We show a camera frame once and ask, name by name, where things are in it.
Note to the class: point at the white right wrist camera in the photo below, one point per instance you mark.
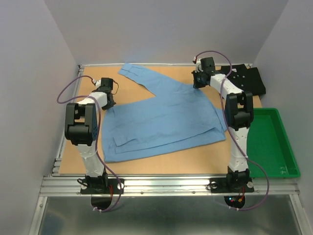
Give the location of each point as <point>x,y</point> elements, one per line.
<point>197,63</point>

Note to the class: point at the aluminium table frame rail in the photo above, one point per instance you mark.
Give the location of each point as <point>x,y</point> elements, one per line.
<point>174,204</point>

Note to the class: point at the folded black shirt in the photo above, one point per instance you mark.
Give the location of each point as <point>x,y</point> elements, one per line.
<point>247,79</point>

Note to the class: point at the green plastic tray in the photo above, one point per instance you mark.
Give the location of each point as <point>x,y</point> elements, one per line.
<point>269,146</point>

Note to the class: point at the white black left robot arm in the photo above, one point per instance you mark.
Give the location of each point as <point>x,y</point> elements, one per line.
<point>82,130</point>

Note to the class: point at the light blue long sleeve shirt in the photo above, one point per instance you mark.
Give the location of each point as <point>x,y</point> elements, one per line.
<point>178,117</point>

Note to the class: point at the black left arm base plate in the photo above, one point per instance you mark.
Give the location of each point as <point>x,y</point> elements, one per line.
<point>115,186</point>

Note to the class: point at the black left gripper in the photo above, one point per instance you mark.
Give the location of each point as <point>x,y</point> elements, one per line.
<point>109,105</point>

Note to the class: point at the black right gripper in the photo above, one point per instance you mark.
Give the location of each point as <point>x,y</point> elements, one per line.
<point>197,84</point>

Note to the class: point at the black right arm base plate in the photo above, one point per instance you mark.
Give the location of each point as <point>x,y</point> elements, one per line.
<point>222,185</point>

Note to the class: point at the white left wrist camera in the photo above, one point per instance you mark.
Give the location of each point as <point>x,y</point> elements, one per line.
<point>96,83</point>

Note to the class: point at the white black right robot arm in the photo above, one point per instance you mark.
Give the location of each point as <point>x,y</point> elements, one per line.
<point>238,114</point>

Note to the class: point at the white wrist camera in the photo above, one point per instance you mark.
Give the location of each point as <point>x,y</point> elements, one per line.
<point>96,83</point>
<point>197,63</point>

